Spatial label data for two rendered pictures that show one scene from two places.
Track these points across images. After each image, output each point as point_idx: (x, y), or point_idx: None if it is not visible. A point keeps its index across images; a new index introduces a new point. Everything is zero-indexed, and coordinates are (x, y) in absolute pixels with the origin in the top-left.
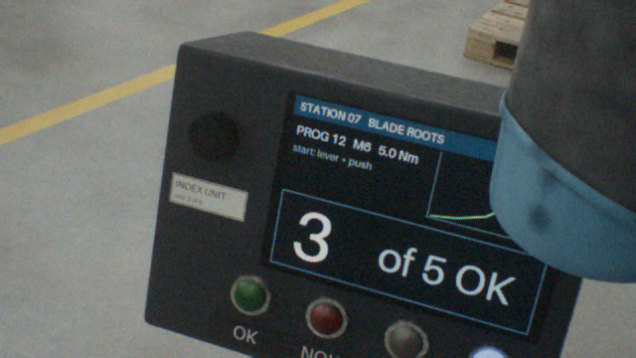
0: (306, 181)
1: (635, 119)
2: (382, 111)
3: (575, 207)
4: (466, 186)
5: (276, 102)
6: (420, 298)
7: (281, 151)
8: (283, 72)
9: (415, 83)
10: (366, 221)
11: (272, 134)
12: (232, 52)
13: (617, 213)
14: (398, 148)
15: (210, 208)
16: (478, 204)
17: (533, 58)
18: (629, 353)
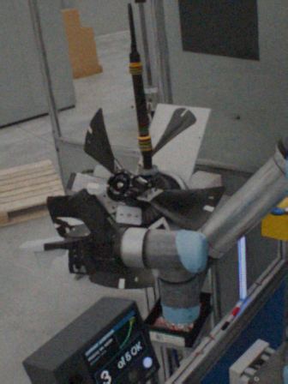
0: (97, 368)
1: (195, 294)
2: (99, 338)
3: (194, 310)
4: (122, 334)
5: (81, 359)
6: (129, 364)
7: (88, 368)
8: (77, 351)
9: (87, 327)
10: (111, 362)
11: (84, 367)
12: (63, 360)
13: (198, 306)
14: (107, 341)
15: None
16: (125, 335)
17: (178, 298)
18: (0, 369)
